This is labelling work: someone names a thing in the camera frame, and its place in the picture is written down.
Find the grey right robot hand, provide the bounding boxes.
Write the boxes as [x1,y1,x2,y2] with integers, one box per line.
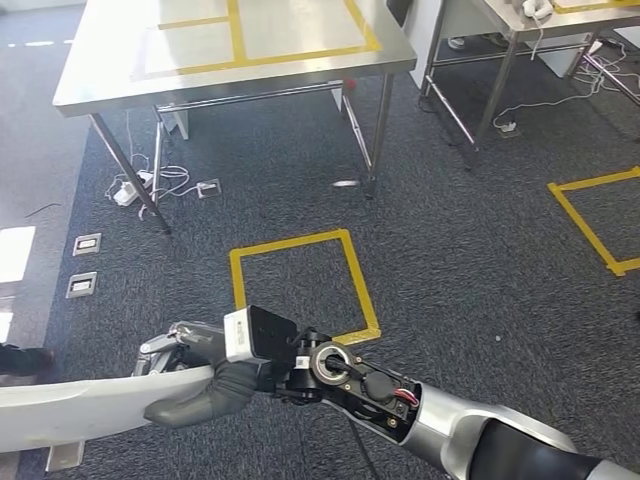
[132,321,227,429]

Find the white curved car body part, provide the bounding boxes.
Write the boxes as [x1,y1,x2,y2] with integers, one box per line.
[0,365,216,474]

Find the steel workbench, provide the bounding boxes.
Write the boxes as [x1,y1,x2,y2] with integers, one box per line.
[52,0,418,236]

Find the white power strip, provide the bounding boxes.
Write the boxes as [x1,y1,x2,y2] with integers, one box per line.
[113,170,155,207]

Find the person's foot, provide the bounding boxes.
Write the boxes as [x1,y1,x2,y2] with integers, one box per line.
[0,344,57,380]

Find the white cabinet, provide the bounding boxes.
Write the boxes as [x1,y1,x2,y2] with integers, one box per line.
[399,0,446,87]

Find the steel side table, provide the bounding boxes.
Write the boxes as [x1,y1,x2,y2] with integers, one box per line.
[420,0,640,172]

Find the white handheld controller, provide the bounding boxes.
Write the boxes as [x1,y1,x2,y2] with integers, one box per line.
[521,0,555,20]

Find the yellow table tape outline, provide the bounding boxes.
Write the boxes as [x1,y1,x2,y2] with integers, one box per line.
[552,0,640,15]

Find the white tangled cables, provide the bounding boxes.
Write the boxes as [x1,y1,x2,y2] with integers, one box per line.
[103,109,201,220]

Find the white floor cable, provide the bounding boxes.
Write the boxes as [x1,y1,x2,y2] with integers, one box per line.
[492,39,640,130]

